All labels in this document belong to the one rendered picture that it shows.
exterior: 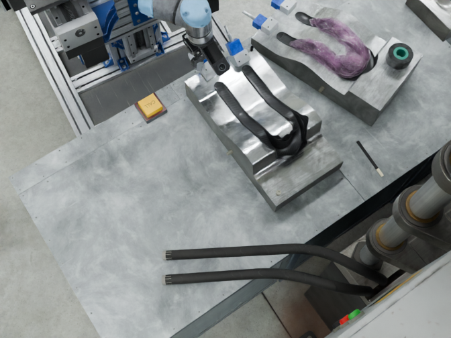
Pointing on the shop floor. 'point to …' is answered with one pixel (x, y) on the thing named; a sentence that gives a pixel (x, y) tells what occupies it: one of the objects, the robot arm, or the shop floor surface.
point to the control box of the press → (405, 308)
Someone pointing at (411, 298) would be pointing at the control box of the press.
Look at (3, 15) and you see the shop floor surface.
